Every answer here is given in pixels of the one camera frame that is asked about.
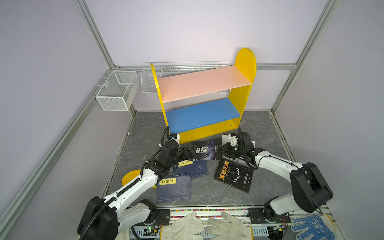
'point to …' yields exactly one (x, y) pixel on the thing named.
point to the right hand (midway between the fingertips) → (217, 150)
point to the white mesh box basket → (118, 91)
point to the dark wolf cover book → (206, 150)
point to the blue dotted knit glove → (317, 227)
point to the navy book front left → (174, 187)
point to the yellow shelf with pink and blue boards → (201, 104)
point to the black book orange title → (235, 174)
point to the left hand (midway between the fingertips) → (192, 150)
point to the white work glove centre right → (232, 230)
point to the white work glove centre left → (187, 227)
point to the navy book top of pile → (194, 168)
